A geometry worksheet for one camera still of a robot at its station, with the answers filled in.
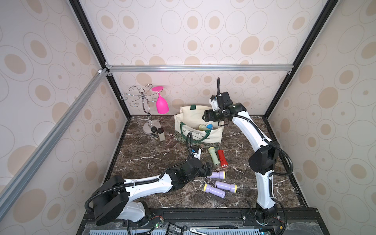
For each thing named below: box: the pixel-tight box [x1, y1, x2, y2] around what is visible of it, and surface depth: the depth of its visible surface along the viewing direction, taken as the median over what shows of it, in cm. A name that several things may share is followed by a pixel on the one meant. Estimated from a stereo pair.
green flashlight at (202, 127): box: [198, 124, 207, 131], surface depth 102 cm
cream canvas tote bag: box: [174, 105, 225, 143], surface depth 94 cm
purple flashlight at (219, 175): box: [207, 170, 226, 180], surface depth 87 cm
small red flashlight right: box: [217, 149, 229, 168], surface depth 94 cm
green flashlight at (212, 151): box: [208, 146, 221, 166], surface depth 96 cm
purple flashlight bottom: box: [203, 183, 226, 199], surface depth 81 cm
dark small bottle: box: [150, 126, 158, 136], surface depth 102 cm
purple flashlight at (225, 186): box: [214, 180, 238, 193], surface depth 83 cm
